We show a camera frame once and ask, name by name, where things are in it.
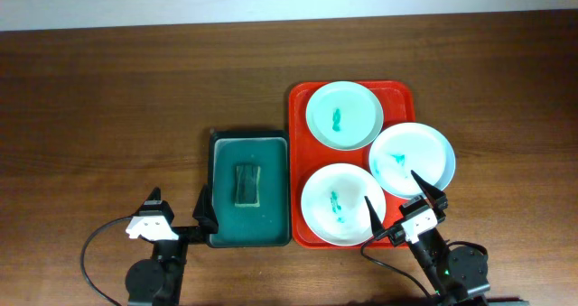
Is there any dark green sponge tray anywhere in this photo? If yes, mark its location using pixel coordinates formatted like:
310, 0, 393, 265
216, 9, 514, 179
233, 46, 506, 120
208, 130, 291, 248

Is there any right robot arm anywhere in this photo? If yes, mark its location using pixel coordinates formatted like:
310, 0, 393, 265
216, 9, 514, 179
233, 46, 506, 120
360, 172, 490, 305

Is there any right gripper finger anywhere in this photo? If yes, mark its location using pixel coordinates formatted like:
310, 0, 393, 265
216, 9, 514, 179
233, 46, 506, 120
411, 170, 444, 202
364, 196, 385, 234

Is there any pale green plate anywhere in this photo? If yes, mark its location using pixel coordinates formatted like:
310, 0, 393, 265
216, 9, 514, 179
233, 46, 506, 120
305, 81, 384, 151

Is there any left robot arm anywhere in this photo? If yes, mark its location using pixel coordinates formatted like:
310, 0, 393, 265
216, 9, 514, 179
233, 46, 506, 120
125, 185, 219, 306

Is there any white plate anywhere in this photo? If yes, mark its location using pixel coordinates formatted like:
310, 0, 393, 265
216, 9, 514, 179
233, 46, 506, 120
301, 163, 387, 246

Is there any light blue plate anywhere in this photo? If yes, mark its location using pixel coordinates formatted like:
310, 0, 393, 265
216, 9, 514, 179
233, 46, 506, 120
368, 122, 456, 199

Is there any green yellow sponge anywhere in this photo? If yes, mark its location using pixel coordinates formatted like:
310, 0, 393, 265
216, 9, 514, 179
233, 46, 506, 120
234, 163, 261, 208

